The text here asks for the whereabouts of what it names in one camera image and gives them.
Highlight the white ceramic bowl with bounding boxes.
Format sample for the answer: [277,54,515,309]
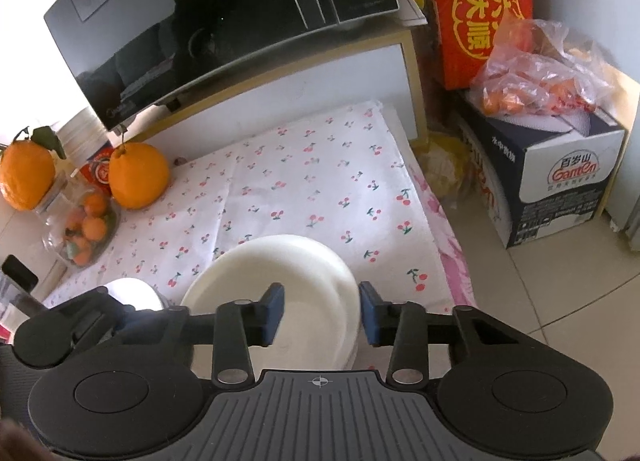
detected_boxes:
[104,277,166,311]

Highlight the white ceramic plate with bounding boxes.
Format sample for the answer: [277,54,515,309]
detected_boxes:
[181,235,360,375]

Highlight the pink floral cloth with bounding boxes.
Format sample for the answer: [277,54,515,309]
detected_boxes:
[407,166,476,306]

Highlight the glass jar of tangerines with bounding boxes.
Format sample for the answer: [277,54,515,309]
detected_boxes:
[35,172,119,269]

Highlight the large orange on table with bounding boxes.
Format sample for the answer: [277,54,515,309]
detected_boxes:
[108,136,171,210]

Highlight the cherry print tablecloth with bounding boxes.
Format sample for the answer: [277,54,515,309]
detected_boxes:
[41,99,454,372]

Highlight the large orange on jar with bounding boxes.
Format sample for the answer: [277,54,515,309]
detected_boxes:
[1,125,66,211]

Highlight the yellow plastic bag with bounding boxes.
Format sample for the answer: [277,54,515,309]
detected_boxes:
[411,132,473,206]

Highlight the Ganten water carton box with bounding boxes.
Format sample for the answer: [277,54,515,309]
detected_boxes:
[452,93,626,249]

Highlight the wooden white shelf stand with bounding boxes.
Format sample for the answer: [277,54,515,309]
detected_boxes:
[129,21,427,160]

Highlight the plastic bag of oranges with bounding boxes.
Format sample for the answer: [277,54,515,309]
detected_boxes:
[468,17,614,117]

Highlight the black microwave oven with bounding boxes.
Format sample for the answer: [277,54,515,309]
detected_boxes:
[44,0,398,129]

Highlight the red gift box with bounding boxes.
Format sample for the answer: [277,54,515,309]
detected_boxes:
[422,0,535,92]

